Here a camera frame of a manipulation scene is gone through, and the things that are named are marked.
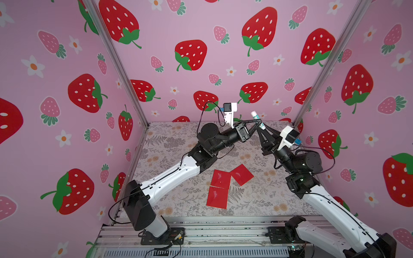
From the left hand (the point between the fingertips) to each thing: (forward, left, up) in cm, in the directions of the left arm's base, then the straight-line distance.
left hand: (262, 122), depth 55 cm
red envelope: (+3, +12, -49) cm, 50 cm away
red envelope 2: (+6, 0, -49) cm, 49 cm away
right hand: (+1, -2, -3) cm, 4 cm away
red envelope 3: (-8, +14, -49) cm, 51 cm away
